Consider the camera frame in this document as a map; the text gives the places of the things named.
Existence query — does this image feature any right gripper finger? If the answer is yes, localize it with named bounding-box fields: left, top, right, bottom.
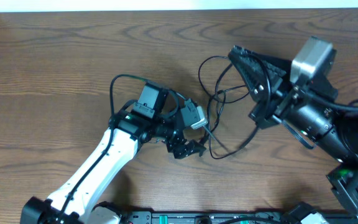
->
left=228, top=45, right=287, bottom=97
left=245, top=49, right=291, bottom=73

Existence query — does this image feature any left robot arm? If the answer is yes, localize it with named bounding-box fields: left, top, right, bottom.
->
left=20, top=83, right=206, bottom=223

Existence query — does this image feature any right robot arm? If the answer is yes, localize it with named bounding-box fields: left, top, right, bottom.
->
left=228, top=39, right=358, bottom=216

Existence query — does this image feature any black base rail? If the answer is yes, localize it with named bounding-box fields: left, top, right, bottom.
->
left=116, top=210, right=358, bottom=224

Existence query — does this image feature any left camera black cable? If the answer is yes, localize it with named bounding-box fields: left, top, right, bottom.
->
left=54, top=73, right=188, bottom=224

